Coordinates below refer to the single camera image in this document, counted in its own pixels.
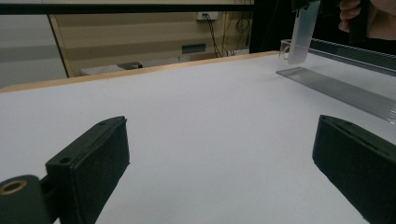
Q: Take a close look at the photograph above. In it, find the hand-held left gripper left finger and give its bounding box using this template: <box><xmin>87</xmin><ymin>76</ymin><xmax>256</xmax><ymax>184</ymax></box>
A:
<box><xmin>45</xmin><ymin>116</ymin><xmax>131</xmax><ymax>224</ymax></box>

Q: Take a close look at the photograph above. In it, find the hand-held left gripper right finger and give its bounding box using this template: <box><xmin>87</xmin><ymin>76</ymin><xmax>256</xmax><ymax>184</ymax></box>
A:
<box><xmin>312</xmin><ymin>114</ymin><xmax>396</xmax><ymax>224</ymax></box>

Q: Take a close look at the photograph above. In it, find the frosted clear plastic divider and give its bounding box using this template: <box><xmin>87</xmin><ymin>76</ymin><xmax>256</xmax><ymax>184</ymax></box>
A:
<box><xmin>287</xmin><ymin>0</ymin><xmax>322</xmax><ymax>65</ymax></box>

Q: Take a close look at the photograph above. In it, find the clear plastic box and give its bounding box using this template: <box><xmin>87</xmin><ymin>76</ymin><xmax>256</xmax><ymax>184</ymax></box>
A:
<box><xmin>276</xmin><ymin>38</ymin><xmax>396</xmax><ymax>126</ymax></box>

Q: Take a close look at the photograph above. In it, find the white power outlet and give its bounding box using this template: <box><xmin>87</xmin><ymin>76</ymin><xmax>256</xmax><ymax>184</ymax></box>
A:
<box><xmin>196</xmin><ymin>11</ymin><xmax>219</xmax><ymax>21</ymax></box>

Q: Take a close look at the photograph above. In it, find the small black device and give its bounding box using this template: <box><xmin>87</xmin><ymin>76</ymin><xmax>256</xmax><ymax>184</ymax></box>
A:
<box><xmin>117</xmin><ymin>61</ymin><xmax>144</xmax><ymax>71</ymax></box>

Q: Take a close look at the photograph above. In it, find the teal desk label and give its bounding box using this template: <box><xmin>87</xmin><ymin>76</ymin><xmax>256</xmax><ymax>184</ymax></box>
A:
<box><xmin>181</xmin><ymin>43</ymin><xmax>207</xmax><ymax>54</ymax></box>

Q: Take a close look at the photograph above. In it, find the light wooden desk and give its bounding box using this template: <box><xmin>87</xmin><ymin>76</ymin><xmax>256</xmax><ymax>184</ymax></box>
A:
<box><xmin>47</xmin><ymin>0</ymin><xmax>255</xmax><ymax>78</ymax></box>

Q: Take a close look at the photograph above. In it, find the tangled cable bundle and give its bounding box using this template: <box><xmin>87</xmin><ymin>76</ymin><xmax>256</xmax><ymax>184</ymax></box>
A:
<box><xmin>221</xmin><ymin>11</ymin><xmax>252</xmax><ymax>58</ymax></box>

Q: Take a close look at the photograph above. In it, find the black power cable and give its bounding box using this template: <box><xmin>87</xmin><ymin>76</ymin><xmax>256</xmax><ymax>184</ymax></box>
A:
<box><xmin>203</xmin><ymin>13</ymin><xmax>223</xmax><ymax>59</ymax></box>

